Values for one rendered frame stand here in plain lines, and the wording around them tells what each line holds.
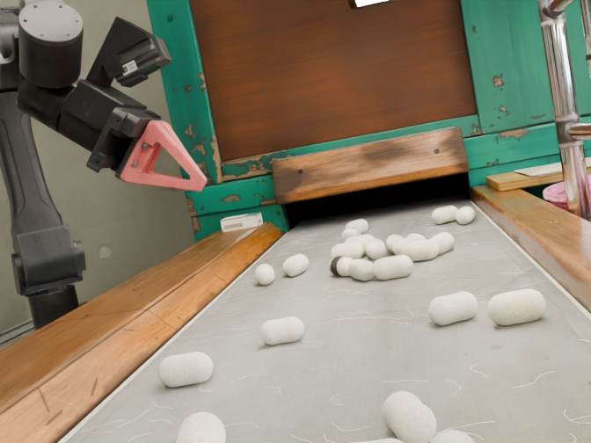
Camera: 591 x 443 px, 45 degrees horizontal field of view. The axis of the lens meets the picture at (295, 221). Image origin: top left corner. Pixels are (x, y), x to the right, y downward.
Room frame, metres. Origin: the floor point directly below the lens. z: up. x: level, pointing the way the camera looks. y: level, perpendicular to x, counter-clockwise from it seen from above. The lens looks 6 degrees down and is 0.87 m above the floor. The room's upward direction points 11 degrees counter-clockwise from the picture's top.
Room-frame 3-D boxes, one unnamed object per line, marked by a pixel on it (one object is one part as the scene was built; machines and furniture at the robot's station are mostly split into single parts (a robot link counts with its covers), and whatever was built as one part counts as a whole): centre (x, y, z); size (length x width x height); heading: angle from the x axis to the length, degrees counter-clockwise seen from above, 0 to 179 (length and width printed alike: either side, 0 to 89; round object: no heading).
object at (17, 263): (0.95, 0.34, 0.77); 0.09 x 0.06 x 0.06; 119
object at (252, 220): (1.12, 0.08, 0.78); 0.06 x 0.04 x 0.02; 81
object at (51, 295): (0.96, 0.35, 0.71); 0.20 x 0.07 x 0.08; 165
